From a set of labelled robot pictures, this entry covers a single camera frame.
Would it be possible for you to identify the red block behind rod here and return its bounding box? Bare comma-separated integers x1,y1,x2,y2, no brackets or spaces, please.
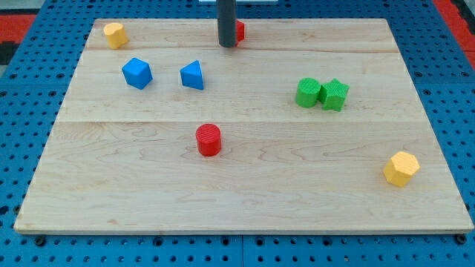
235,20,245,45

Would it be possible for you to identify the blue cube block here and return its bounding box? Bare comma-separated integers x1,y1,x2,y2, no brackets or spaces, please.
122,58,153,90

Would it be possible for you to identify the blue triangle block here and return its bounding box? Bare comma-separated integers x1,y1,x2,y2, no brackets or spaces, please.
180,60,204,90

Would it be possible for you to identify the yellow heart block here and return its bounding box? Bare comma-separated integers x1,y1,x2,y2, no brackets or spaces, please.
103,22,128,49

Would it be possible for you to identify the green cylinder block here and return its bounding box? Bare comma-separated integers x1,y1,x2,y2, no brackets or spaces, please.
295,78,321,108

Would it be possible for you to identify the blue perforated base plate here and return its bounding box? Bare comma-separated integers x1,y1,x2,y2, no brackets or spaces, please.
1,0,474,266

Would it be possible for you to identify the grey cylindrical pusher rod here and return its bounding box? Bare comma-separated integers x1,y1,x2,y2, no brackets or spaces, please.
216,0,237,47

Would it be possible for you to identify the green star block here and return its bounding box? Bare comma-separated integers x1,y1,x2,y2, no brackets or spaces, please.
318,79,350,112

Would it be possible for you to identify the light wooden board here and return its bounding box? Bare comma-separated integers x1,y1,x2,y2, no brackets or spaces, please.
14,19,474,235

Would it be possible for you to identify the red cylinder block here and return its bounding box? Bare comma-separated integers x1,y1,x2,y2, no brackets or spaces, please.
195,123,222,156

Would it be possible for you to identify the yellow hexagon block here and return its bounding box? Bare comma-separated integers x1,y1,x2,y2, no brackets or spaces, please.
383,151,420,187

